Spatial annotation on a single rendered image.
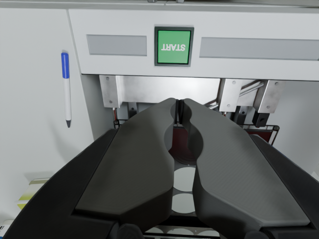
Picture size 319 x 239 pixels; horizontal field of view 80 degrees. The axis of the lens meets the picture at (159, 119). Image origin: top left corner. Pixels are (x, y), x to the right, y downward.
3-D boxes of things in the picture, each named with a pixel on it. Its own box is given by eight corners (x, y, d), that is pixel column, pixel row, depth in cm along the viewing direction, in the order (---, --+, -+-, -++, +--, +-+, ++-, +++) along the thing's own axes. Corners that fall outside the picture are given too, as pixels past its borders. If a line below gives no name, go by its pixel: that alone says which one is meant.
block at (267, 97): (268, 106, 42) (274, 114, 40) (252, 106, 42) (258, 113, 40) (281, 71, 38) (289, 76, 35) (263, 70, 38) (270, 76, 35)
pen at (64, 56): (70, 129, 36) (66, 54, 29) (65, 128, 36) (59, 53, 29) (72, 126, 37) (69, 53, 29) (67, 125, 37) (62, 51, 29)
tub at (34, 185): (73, 195, 49) (60, 222, 43) (46, 197, 49) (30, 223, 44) (61, 175, 45) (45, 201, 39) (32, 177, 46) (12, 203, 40)
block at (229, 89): (231, 105, 42) (235, 112, 40) (216, 105, 43) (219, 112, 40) (240, 70, 38) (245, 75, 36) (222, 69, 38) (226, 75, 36)
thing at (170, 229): (247, 212, 68) (257, 241, 60) (124, 206, 70) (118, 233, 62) (248, 209, 67) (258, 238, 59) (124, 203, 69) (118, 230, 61)
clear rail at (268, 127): (276, 129, 44) (279, 132, 43) (114, 123, 45) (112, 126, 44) (278, 124, 43) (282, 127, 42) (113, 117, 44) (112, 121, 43)
